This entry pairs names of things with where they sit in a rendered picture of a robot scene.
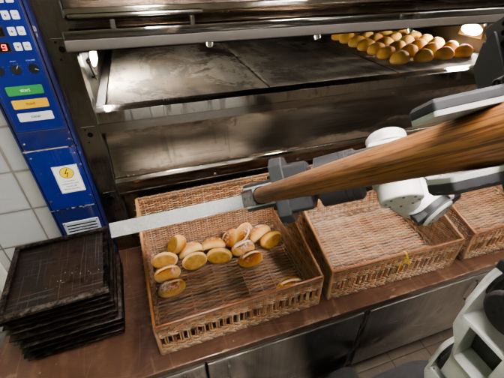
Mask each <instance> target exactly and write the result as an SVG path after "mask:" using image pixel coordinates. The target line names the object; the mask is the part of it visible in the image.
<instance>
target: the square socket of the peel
mask: <svg viewBox="0 0 504 378"><path fill-rule="evenodd" d="M260 187H262V186H259V187H253V188H251V189H248V190H245V191H242V192H241V198H242V201H243V205H244V207H245V208H246V207H251V206H259V205H262V204H266V203H258V202H257V201H256V200H255V199H254V191H255V190H256V189H257V188H260Z"/></svg>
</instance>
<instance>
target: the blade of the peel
mask: <svg viewBox="0 0 504 378"><path fill-rule="evenodd" d="M239 209H245V207H244V205H243V201H242V195H241V196H234V197H230V198H226V199H220V200H216V201H212V202H206V203H202V204H199V205H192V206H188V207H184V208H178V209H174V210H170V211H164V212H160V213H157V214H150V215H146V216H142V217H135V218H132V219H128V220H122V221H118V222H114V223H109V229H110V233H111V238H116V237H119V236H126V235H129V234H133V233H139V232H142V231H146V230H152V229H156V228H159V227H165V226H169V225H173V224H179V223H182V222H186V221H192V220H196V219H199V218H205V217H209V216H212V215H219V214H222V213H226V212H232V211H235V210H239Z"/></svg>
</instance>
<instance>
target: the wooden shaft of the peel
mask: <svg viewBox="0 0 504 378"><path fill-rule="evenodd" d="M501 164H504V102H502V103H499V104H497V105H494V106H490V107H488V108H485V109H482V110H479V111H477V112H473V113H470V114H468V115H465V116H462V117H460V118H456V119H453V120H451V121H447V122H445V123H442V124H438V125H436V126H433V127H430V128H428V129H425V130H421V131H419V132H417V133H413V134H410V135H408V136H404V137H401V138H400V139H396V140H393V141H391V142H387V143H385V144H382V145H378V146H376V147H373V148H370V149H368V150H365V151H361V152H359V153H356V154H353V155H350V156H348V157H344V158H341V159H339V160H336V161H333V162H331V163H327V164H324V165H322V166H318V167H316V168H313V169H309V170H308V171H305V172H301V173H299V174H296V175H292V176H290V177H288V178H284V179H281V180H279V181H276V182H273V183H271V184H267V185H264V186H262V187H258V188H257V189H256V190H255V191H254V194H253V197H254V199H255V200H256V201H257V202H258V203H271V202H276V201H281V200H289V199H294V198H299V197H308V196H313V195H317V194H326V193H331V192H336V191H345V190H349V189H354V188H363V187H368V186H373V185H381V184H386V183H392V182H400V181H405V180H410V179H418V178H424V177H428V176H437V175H442V174H446V173H456V172H460V171H465V170H473V169H478V168H483V167H492V166H496V165H501Z"/></svg>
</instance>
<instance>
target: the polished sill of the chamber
mask: <svg viewBox="0 0 504 378"><path fill-rule="evenodd" d="M473 67H474V64H471V65H464V66H457V67H444V68H437V69H430V70H417V71H410V72H403V73H390V74H383V75H376V76H363V77H356V78H349V79H336V80H329V81H322V82H309V83H302V84H295V85H282V86H275V87H268V88H255V89H248V90H241V91H228V92H222V93H215V94H202V95H195V96H188V97H175V98H168V99H161V100H148V101H141V102H134V103H121V104H114V105H107V106H96V110H95V116H96V119H97V123H98V124H99V125H102V124H109V123H115V122H126V121H133V120H139V119H150V118H157V117H163V116H174V115H181V114H187V113H198V112H205V111H211V110H222V109H229V108H235V107H246V106H253V105H259V104H270V103H277V102H283V101H294V100H301V99H307V98H318V97H325V96H331V95H342V94H349V93H355V92H366V91H373V90H379V89H390V88H397V87H403V86H414V85H421V84H427V83H438V82H445V81H451V80H462V79H469V78H475V76H474V73H473Z"/></svg>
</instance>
